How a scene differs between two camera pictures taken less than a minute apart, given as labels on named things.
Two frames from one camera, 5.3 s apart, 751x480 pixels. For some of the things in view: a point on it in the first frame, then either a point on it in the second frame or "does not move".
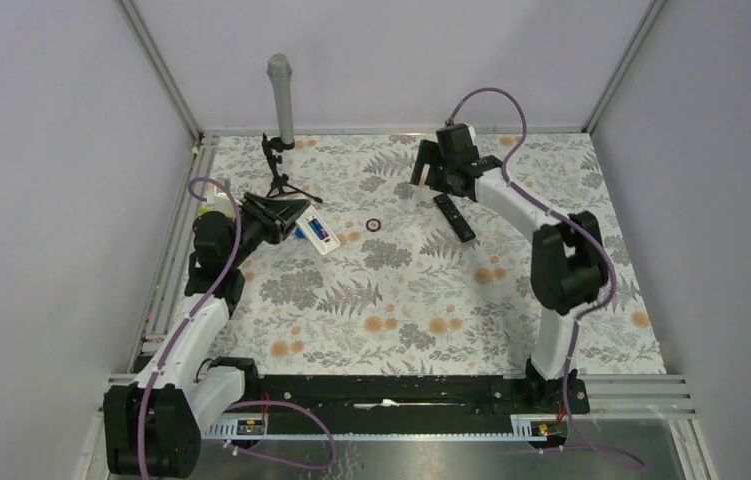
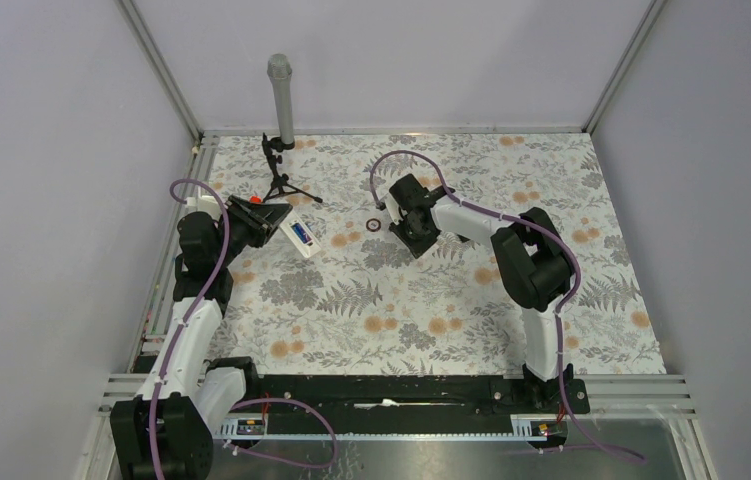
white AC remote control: [318, 230] → [299, 233]
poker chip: [373, 225] does not move
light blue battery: [318, 228] → [301, 233]
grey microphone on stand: [279, 70] does not move
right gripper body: [443, 178] → [415, 240]
